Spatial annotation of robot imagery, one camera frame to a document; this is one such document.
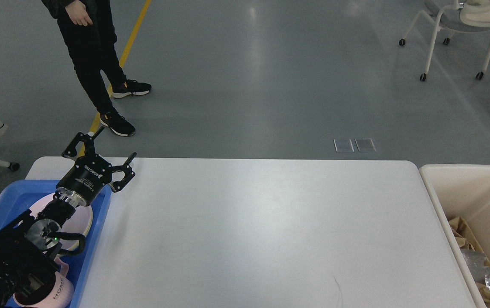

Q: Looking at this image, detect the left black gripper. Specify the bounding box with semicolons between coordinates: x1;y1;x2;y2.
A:
53;126;138;207

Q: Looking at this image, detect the pink plate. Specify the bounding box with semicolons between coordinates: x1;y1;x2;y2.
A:
25;193;93;255

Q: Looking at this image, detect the brown paper ball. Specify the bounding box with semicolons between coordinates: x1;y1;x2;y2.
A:
475;282;490;308

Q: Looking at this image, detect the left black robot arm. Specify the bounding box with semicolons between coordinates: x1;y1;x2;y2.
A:
0;128;137;308

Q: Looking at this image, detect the person's right hand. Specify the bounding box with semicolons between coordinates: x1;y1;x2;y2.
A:
65;0;93;26

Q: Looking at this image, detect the pink mug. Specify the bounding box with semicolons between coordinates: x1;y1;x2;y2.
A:
12;257;74;308

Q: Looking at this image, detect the person in dark sweater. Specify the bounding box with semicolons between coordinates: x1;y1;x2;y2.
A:
42;0;152;136

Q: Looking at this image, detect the clear floor plate left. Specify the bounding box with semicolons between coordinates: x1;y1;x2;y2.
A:
334;139;355;153

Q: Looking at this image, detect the clear floor plate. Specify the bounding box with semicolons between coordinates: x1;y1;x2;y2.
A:
334;139;355;153
354;138;377;153

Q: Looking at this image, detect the clear floor plate right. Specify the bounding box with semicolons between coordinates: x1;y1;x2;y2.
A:
354;138;377;153

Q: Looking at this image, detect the paper bag in bin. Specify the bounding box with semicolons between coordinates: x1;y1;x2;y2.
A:
448;216;490;267

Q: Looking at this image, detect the far white chair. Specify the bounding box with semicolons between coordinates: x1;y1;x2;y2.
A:
398;0;490;82

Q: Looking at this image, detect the beige plastic bin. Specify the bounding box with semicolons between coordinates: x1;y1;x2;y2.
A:
419;164;490;308

